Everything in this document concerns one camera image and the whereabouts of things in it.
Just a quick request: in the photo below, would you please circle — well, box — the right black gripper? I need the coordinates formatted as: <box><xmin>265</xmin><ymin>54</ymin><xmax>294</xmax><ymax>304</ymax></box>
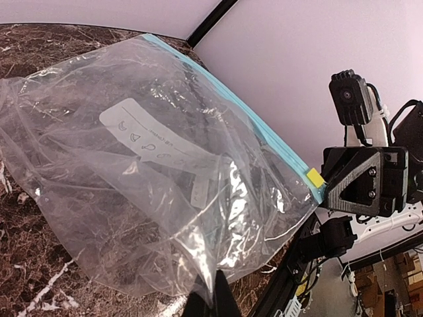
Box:
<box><xmin>321</xmin><ymin>147</ymin><xmax>408</xmax><ymax>217</ymax></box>

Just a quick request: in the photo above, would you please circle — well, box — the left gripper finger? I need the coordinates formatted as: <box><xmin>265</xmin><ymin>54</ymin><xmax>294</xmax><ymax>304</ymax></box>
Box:
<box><xmin>183</xmin><ymin>270</ymin><xmax>241</xmax><ymax>316</ymax></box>

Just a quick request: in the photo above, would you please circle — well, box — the large clear zip bag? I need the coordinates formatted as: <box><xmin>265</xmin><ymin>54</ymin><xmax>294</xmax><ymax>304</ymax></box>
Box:
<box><xmin>1</xmin><ymin>34</ymin><xmax>323</xmax><ymax>300</ymax></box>

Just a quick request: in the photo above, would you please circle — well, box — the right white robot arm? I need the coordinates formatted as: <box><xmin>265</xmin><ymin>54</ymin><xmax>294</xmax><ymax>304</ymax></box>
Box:
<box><xmin>321</xmin><ymin>100</ymin><xmax>422</xmax><ymax>258</ymax></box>

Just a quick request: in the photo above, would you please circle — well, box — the white slotted cable duct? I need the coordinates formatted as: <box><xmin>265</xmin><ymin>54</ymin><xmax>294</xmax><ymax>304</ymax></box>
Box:
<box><xmin>274</xmin><ymin>295</ymin><xmax>306</xmax><ymax>317</ymax></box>

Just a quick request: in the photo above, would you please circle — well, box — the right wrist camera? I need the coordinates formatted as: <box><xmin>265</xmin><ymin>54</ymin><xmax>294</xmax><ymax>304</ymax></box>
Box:
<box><xmin>328</xmin><ymin>69</ymin><xmax>373</xmax><ymax>125</ymax></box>

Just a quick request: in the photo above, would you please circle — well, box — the right black frame post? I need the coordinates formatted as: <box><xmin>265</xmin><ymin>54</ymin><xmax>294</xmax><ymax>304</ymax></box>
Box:
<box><xmin>186</xmin><ymin>0</ymin><xmax>238</xmax><ymax>48</ymax></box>

